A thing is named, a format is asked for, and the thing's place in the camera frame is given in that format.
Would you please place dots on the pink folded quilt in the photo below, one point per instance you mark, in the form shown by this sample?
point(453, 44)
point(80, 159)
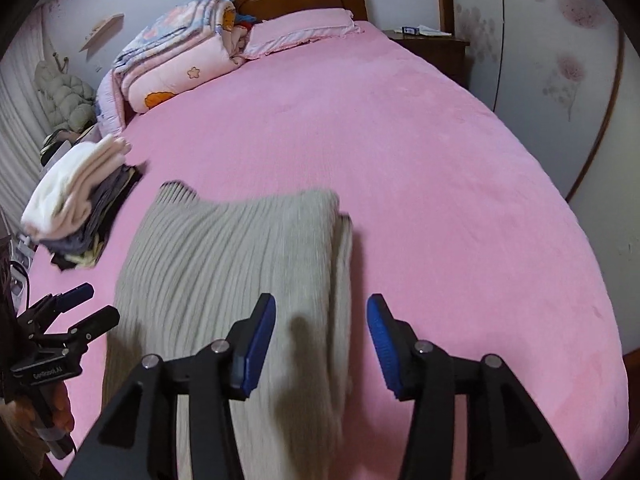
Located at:
point(180, 75)

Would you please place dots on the wooden wall shelf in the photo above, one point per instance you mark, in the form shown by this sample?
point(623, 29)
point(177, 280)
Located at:
point(102, 31)

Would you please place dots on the wooden nightstand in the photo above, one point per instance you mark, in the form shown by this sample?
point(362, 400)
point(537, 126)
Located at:
point(440, 57)

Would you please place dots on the pink pillow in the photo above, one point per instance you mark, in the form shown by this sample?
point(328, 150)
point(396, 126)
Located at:
point(300, 30)

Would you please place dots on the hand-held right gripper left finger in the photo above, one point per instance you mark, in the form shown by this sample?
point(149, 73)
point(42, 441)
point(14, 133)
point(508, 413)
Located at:
point(257, 350)

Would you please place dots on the beige knitted cardigan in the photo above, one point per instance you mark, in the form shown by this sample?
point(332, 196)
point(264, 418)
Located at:
point(200, 270)

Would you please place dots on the white curtain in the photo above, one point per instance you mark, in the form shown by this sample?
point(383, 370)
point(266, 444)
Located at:
point(20, 110)

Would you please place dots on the grey folded garment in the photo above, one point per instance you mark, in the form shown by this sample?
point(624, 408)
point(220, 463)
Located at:
point(100, 205)

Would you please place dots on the papers on nightstand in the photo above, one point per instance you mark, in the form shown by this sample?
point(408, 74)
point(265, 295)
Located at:
point(425, 31)

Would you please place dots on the floral folded quilt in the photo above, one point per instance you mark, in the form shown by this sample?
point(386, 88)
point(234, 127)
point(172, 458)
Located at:
point(175, 25)

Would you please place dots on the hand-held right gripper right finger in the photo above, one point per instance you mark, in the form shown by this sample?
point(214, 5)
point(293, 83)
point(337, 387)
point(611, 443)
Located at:
point(385, 350)

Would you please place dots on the purple folded quilt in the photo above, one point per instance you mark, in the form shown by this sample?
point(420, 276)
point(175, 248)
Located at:
point(110, 105)

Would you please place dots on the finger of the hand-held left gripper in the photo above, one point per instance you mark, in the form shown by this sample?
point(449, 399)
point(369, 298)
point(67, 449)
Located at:
point(75, 296)
point(97, 325)

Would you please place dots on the colourful cloth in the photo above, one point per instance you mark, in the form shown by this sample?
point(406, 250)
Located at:
point(246, 19)

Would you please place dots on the person's left hand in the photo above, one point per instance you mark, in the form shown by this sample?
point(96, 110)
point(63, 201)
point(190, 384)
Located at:
point(62, 407)

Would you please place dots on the white folded garment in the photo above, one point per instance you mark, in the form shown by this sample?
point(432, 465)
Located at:
point(65, 185)

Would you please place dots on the black folded garment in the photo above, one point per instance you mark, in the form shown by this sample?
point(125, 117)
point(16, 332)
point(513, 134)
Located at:
point(65, 261)

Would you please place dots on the pink bed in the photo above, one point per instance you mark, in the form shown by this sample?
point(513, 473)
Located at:
point(400, 185)

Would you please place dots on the black and white hat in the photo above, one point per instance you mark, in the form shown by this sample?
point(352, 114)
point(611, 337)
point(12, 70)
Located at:
point(55, 147)

